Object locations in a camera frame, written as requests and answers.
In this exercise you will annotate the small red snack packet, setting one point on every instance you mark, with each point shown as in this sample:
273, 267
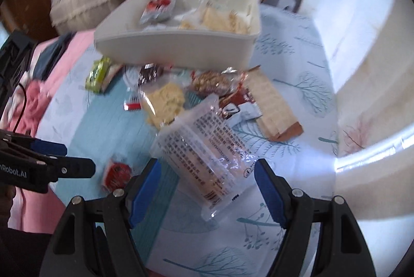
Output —
116, 175

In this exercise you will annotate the pink quilted blanket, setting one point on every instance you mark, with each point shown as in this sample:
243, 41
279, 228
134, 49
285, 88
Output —
33, 212

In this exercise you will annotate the white plastic storage bin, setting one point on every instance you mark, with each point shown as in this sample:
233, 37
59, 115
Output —
200, 34

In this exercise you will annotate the wafer biscuit pack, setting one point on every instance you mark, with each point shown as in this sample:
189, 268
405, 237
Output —
278, 122

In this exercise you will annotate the clear bag pale cake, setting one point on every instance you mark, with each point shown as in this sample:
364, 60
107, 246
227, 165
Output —
215, 16

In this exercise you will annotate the nut brittle clear packet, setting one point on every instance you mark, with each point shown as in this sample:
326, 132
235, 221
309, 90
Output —
221, 83

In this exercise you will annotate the white leaf-print bedsheet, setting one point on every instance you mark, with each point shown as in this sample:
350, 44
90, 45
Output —
181, 235

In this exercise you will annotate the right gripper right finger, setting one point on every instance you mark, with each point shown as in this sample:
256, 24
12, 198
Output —
341, 250

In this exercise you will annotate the green snack packet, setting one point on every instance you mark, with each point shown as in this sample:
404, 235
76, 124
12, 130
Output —
101, 75

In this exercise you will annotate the red white jujube snack bag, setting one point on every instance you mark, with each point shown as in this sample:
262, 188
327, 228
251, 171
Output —
157, 11

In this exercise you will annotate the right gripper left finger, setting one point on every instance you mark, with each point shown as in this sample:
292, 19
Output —
93, 238

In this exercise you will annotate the dark blue clothing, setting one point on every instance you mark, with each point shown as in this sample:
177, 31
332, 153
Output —
51, 55

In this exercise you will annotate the clear bag with printed text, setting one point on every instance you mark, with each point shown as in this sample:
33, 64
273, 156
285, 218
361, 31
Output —
208, 155

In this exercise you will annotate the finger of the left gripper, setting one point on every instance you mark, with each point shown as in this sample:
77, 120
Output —
69, 168
34, 144

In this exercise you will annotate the dark date cake red-strip packet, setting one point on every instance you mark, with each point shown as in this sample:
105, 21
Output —
144, 82

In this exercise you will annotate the small brown chocolate packet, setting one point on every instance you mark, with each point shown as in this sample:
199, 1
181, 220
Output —
239, 107

